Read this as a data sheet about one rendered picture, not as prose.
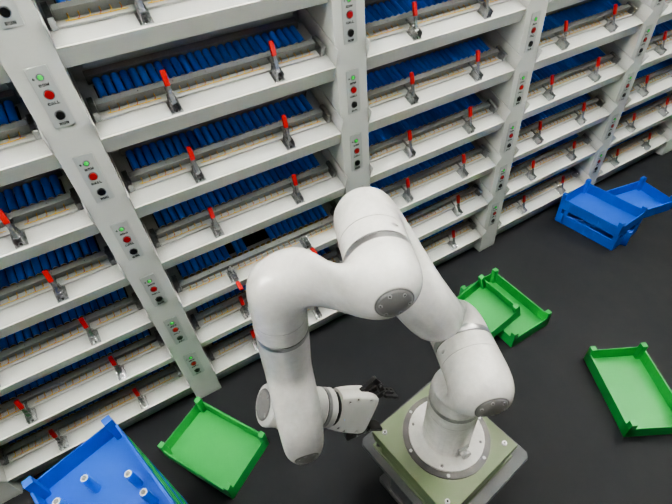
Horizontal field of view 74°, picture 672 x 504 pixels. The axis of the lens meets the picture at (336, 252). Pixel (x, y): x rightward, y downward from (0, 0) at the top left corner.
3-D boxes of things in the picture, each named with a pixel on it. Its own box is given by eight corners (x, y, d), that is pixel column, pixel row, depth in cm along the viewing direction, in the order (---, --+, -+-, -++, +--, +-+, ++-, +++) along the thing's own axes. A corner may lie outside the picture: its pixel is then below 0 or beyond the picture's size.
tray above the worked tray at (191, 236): (343, 195, 148) (350, 169, 136) (164, 270, 128) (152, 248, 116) (314, 151, 155) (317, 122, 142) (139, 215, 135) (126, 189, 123)
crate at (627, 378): (685, 433, 145) (697, 421, 140) (622, 437, 146) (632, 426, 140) (637, 354, 167) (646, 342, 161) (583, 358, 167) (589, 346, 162)
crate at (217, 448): (269, 443, 153) (265, 432, 148) (233, 499, 141) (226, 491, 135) (203, 406, 165) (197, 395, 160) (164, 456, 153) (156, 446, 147)
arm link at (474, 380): (470, 371, 107) (489, 307, 90) (504, 447, 93) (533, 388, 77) (421, 379, 106) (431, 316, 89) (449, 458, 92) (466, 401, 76)
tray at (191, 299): (347, 238, 161) (351, 225, 153) (184, 312, 141) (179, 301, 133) (320, 196, 168) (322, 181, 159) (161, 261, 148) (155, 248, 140)
